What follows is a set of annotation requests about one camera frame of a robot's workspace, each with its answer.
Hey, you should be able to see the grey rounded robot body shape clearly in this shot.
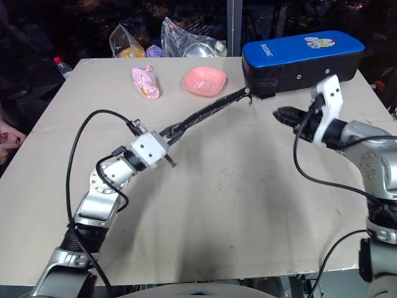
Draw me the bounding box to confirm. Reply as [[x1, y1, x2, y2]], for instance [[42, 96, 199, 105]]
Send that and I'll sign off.
[[117, 281, 298, 298]]

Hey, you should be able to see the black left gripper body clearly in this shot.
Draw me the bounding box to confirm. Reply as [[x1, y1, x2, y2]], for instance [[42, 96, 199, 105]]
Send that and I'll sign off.
[[151, 129, 178, 169]]

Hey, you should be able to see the clear plastic bag with food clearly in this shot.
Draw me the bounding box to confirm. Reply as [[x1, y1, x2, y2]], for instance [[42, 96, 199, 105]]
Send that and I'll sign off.
[[110, 24, 147, 59]]

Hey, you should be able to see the clear bag with metal bowl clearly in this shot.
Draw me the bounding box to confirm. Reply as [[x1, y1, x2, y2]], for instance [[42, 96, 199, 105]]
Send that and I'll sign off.
[[160, 17, 228, 58]]

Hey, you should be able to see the pink folded plastic bag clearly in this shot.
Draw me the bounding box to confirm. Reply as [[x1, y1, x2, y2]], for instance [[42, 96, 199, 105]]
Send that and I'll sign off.
[[131, 65, 161, 101]]

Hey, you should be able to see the grey metal post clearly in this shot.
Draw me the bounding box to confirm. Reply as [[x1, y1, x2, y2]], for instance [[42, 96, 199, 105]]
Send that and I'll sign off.
[[226, 0, 244, 58]]

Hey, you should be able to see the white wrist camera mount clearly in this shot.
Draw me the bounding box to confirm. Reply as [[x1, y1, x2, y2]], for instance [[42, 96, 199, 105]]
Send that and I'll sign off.
[[129, 130, 169, 171], [310, 74, 345, 147]]

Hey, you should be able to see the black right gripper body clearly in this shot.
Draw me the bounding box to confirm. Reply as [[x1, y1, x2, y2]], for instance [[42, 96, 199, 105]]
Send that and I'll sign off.
[[294, 96, 325, 143]]

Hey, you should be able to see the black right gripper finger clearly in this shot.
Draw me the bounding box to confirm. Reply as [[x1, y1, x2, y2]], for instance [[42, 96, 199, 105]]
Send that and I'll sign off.
[[274, 115, 303, 129], [272, 106, 308, 120]]

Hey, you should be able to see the pink plastic bowl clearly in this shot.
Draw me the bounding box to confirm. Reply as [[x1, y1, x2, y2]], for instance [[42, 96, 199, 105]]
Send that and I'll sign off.
[[182, 66, 228, 98]]

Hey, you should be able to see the bystander bare hand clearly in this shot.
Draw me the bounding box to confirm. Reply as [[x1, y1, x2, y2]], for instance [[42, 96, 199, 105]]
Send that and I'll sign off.
[[0, 122, 27, 166]]

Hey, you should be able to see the blue black padded box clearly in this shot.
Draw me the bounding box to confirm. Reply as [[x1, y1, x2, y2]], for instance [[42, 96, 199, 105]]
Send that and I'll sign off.
[[241, 30, 367, 101]]

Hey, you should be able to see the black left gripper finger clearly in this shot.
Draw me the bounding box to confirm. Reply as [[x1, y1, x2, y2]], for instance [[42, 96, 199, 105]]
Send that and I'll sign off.
[[166, 129, 190, 147], [158, 122, 187, 140]]

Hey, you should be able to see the red-capped plastic bottle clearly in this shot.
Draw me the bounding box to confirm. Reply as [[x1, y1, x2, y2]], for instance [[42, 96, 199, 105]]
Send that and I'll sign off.
[[53, 56, 74, 80]]

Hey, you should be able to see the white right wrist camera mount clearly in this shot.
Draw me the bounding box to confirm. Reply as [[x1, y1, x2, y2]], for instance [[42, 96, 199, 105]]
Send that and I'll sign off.
[[310, 74, 345, 147]]

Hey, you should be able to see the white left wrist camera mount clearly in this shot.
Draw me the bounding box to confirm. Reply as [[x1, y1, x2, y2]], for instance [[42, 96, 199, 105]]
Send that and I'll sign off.
[[129, 130, 169, 171]]

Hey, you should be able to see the shiny metal bowl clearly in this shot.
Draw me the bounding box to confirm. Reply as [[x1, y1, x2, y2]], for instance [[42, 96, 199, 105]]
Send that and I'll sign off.
[[182, 42, 215, 58]]

